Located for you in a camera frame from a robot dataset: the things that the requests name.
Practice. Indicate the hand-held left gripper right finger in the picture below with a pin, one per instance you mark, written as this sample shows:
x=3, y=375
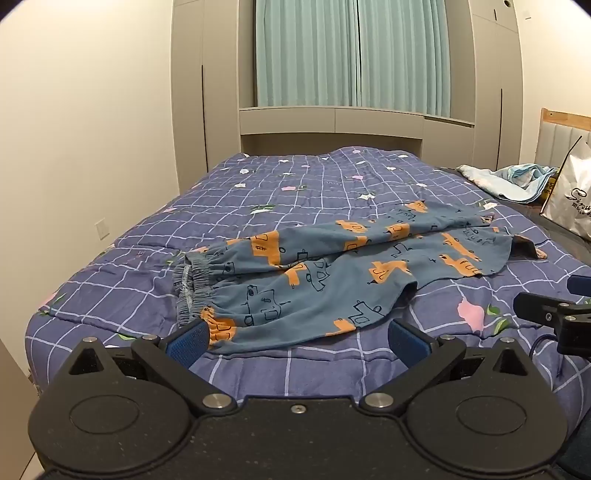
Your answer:
x=408, y=345

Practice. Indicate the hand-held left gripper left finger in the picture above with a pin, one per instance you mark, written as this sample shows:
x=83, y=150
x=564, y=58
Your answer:
x=188, y=345

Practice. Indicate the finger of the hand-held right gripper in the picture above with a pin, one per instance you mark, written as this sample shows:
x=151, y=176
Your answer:
x=581, y=285
x=535, y=305

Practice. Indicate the blue pants with orange print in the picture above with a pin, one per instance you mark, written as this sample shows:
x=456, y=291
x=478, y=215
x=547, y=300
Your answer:
x=323, y=286

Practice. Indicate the dark grey mattress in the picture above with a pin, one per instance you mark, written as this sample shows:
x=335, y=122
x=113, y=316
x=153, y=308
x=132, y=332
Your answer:
x=545, y=230

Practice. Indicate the white shopping bag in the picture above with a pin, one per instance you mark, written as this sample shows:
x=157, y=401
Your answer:
x=572, y=194

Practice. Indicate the light blue blanket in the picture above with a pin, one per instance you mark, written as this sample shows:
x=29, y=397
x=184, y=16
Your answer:
x=508, y=182

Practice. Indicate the wooden grey padded headboard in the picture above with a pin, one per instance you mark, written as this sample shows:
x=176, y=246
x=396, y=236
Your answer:
x=554, y=138

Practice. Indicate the purple checked floral quilt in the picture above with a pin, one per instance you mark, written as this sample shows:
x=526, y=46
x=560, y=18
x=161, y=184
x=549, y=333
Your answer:
x=323, y=184

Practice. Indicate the beige tall wardrobe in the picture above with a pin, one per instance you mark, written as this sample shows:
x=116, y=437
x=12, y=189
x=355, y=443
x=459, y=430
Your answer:
x=485, y=92
x=203, y=92

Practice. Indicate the beige window shelf unit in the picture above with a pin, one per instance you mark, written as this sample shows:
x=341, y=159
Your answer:
x=323, y=121

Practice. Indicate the teal curtain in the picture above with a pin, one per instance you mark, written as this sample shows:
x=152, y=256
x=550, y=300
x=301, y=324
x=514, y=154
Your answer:
x=404, y=55
x=304, y=50

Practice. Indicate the white wall socket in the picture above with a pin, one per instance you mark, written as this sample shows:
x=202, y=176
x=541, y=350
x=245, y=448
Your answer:
x=102, y=229

